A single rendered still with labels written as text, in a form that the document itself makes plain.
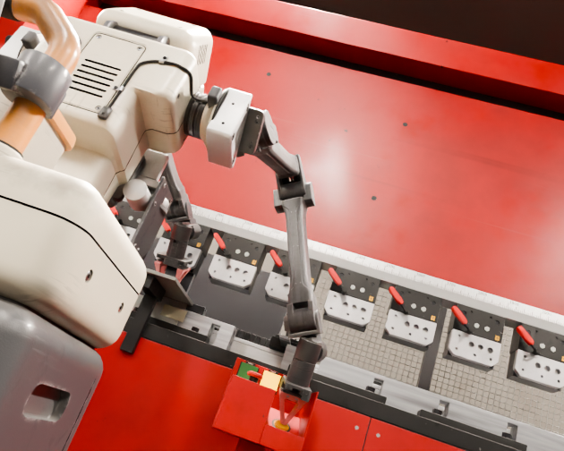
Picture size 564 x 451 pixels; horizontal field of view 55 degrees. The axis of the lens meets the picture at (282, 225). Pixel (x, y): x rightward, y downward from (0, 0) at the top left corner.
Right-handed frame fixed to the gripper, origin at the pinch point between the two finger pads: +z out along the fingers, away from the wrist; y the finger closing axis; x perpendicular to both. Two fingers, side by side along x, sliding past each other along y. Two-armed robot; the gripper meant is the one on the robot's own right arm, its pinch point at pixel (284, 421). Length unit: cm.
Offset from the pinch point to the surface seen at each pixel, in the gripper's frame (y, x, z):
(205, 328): 45, 27, -10
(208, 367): 28.8, 22.0, -1.1
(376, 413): 20.8, -26.2, -5.7
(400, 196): 52, -20, -74
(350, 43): 72, 14, -130
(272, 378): 10.1, 5.0, -6.7
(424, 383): 107, -67, -13
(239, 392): -6.5, 12.5, -3.9
